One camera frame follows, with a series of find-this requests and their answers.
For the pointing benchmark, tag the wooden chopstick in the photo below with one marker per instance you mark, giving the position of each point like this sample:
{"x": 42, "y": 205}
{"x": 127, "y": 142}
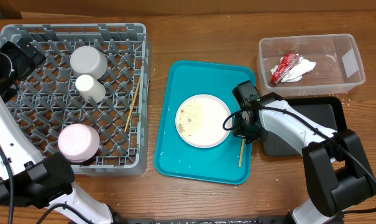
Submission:
{"x": 241, "y": 152}
{"x": 132, "y": 106}

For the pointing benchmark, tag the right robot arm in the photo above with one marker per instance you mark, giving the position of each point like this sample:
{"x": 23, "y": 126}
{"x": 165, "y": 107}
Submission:
{"x": 339, "y": 179}

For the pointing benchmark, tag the black plastic tray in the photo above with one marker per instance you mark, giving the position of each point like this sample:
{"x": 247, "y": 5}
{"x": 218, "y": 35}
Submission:
{"x": 326, "y": 111}

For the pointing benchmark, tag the teal plastic tray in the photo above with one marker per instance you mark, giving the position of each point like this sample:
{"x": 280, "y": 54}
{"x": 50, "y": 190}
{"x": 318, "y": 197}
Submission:
{"x": 173, "y": 156}

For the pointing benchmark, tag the white plastic cup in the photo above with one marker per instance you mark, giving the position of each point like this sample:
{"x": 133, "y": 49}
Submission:
{"x": 88, "y": 86}

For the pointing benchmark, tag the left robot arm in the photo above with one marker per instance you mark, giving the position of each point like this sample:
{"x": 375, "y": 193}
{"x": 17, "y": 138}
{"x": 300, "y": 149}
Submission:
{"x": 26, "y": 176}

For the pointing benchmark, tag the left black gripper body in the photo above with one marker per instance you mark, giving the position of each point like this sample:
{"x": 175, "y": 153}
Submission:
{"x": 22, "y": 65}

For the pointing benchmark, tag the red sauce packet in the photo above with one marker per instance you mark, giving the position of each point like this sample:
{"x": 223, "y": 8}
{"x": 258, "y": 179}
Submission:
{"x": 287, "y": 62}

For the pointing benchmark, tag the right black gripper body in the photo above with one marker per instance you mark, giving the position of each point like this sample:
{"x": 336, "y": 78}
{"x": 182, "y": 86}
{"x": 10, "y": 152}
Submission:
{"x": 249, "y": 130}

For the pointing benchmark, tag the large white plate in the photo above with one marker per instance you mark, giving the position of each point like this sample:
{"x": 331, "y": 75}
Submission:
{"x": 201, "y": 121}

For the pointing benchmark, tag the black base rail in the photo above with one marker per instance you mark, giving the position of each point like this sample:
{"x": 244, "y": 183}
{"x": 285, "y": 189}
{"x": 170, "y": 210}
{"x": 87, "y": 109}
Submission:
{"x": 206, "y": 221}

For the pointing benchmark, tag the grey dishwasher rack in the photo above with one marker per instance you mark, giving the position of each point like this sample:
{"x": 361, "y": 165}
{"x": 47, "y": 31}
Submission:
{"x": 48, "y": 100}

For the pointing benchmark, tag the white napkin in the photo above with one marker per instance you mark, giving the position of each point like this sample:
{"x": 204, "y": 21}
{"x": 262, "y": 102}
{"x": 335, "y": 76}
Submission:
{"x": 296, "y": 73}

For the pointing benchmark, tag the clear plastic bin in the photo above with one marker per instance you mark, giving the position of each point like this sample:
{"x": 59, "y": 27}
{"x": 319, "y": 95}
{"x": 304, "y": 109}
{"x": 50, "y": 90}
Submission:
{"x": 338, "y": 68}

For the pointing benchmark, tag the grey bowl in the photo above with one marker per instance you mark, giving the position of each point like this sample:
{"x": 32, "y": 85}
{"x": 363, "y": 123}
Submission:
{"x": 88, "y": 60}

